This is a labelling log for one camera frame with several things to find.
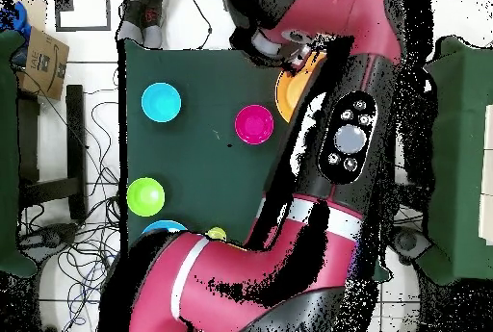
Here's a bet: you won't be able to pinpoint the large orange bowl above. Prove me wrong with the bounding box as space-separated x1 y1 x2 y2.
274 51 329 124

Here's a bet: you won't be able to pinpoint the small red bowl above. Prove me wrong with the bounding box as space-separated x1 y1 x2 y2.
234 104 275 145

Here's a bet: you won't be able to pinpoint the dark green tablecloth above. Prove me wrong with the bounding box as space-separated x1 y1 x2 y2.
117 38 395 284

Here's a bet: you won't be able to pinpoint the yellow cup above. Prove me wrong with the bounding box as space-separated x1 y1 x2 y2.
205 226 229 243

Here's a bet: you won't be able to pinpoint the small green bowl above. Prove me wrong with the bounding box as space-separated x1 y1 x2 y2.
125 176 167 218

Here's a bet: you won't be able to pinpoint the small light blue bowl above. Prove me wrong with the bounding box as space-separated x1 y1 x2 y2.
141 82 183 124

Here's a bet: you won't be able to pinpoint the person's left foot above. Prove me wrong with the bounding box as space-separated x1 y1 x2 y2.
141 0 166 49

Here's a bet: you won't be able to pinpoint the person's foot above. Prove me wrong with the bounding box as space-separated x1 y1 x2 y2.
141 0 166 49
116 0 145 44

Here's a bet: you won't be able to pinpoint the dark gray stand base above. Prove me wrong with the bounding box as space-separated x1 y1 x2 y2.
388 225 434 266

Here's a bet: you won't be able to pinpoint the person's right foot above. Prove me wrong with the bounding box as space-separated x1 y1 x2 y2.
116 0 145 44

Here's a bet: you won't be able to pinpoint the black stand base with knob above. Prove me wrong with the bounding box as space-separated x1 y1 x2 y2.
18 221 80 260

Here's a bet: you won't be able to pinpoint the green covered side table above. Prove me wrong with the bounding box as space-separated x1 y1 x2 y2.
417 37 493 287
0 29 39 279

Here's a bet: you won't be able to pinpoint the cardboard box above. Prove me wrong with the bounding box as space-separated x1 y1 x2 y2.
16 0 71 102

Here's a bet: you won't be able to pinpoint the blue cloth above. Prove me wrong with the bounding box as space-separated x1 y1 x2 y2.
0 0 33 42

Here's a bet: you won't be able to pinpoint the black floor cable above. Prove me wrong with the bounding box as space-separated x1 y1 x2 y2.
187 0 214 51

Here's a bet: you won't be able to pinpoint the tangled floor cables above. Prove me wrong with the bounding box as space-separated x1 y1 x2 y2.
18 77 128 332

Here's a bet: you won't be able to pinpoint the black bench frame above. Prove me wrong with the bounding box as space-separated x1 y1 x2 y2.
16 84 89 222

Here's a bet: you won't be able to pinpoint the black square floor frame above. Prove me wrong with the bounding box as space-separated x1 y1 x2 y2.
54 0 112 33

